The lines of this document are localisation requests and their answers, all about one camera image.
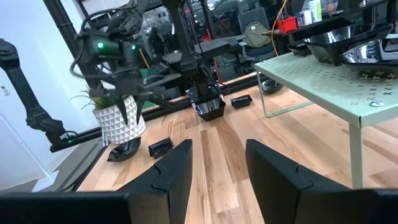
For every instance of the white box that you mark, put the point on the white box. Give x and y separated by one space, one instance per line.
304 18
314 11

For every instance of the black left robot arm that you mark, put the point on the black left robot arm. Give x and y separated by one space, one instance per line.
112 49

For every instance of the person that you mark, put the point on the person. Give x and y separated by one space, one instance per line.
329 5

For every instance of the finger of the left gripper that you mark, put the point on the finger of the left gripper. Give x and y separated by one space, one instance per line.
122 107
139 104

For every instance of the olive green backpack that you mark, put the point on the olive green backpack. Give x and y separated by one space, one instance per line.
255 35

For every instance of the black office desk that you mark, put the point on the black office desk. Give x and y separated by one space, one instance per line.
326 25

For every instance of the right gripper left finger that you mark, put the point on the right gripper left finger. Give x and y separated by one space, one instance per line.
161 196

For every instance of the black office chair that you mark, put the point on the black office chair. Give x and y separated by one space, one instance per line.
258 54

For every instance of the green plant in white pot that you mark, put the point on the green plant in white pot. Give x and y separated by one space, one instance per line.
121 124

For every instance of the black table frame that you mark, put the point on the black table frame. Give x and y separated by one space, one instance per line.
66 31

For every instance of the green perforated metal shelf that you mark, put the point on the green perforated metal shelf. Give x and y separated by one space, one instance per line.
326 81

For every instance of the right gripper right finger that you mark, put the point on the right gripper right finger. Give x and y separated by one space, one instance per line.
280 193

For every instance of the red box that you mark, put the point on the red box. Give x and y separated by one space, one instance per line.
287 25

